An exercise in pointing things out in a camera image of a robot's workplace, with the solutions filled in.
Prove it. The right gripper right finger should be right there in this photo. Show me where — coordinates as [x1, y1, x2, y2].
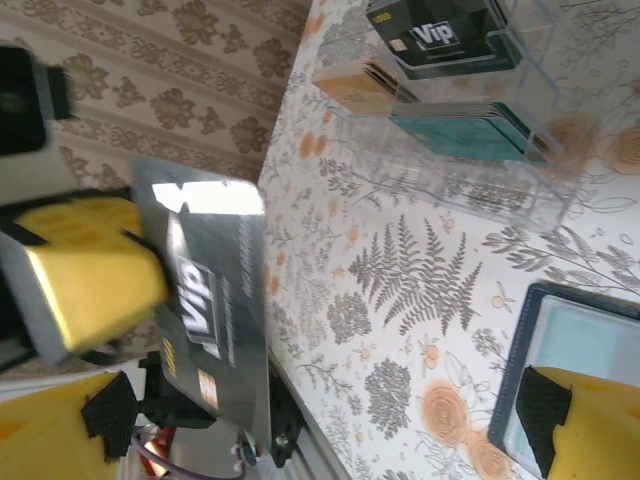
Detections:
[515, 365, 640, 480]

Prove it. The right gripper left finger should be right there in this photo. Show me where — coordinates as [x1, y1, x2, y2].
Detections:
[0, 370, 141, 480]

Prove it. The dark blue card holder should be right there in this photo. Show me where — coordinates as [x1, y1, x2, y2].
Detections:
[485, 280, 640, 474]

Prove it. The silver VIP card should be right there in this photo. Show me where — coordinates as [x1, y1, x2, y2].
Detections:
[130, 156, 276, 444]

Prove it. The clear acrylic card organizer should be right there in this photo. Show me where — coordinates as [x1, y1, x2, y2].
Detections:
[310, 0, 587, 236]

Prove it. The gold card stack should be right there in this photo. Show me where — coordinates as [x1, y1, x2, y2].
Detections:
[311, 58, 421, 118]

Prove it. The teal card stack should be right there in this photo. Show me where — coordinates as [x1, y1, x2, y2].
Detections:
[388, 100, 558, 168]

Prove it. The black VIP card stack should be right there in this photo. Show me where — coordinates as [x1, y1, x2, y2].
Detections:
[365, 0, 526, 83]

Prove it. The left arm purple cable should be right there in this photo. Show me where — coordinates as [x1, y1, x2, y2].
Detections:
[130, 427, 262, 480]

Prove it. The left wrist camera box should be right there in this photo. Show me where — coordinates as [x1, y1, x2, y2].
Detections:
[0, 45, 76, 158]

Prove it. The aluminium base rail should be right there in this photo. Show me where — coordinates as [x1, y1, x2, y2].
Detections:
[269, 438, 352, 480]

